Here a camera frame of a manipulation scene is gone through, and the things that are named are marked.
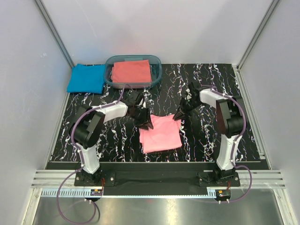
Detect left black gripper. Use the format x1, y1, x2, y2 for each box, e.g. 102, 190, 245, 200
129, 107, 153, 130

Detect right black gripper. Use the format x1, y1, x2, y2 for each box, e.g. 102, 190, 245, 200
173, 97, 203, 121

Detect pink t shirt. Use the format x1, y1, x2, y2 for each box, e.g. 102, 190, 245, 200
139, 115, 182, 154

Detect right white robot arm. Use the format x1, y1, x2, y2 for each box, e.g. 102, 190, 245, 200
173, 82, 247, 186

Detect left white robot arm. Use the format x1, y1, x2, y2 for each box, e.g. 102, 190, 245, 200
69, 91, 154, 186

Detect black marble pattern mat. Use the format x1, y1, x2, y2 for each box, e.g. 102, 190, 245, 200
48, 63, 270, 163

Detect folded coral red t shirt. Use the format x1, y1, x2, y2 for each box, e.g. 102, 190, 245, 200
111, 60, 152, 83

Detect clear blue plastic bin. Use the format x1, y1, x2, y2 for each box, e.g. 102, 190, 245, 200
104, 55, 162, 89

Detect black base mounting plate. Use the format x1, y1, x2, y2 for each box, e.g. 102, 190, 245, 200
75, 162, 240, 196

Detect folded blue t shirt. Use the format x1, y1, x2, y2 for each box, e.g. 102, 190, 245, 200
67, 64, 105, 94

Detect left small connector board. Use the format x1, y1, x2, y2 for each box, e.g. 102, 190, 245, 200
90, 189, 103, 196

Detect small connector board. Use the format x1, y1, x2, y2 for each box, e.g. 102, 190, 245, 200
90, 189, 103, 196
217, 189, 231, 199

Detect right small connector board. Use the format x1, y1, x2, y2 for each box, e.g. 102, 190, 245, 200
217, 189, 231, 199

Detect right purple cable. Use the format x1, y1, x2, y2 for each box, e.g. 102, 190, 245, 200
201, 85, 253, 204

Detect purple cable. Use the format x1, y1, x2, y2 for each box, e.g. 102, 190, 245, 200
201, 85, 253, 204
57, 83, 134, 223

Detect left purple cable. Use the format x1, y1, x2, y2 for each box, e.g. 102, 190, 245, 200
57, 83, 134, 223

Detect aluminium rail front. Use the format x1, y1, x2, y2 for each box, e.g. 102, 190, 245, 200
31, 170, 285, 198

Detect right aluminium frame post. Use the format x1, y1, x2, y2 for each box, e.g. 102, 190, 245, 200
236, 0, 281, 71

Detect aluminium frame post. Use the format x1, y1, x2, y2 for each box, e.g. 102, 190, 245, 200
33, 0, 75, 68
236, 0, 281, 71

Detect left aluminium frame post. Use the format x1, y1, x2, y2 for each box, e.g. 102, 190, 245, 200
33, 0, 75, 68

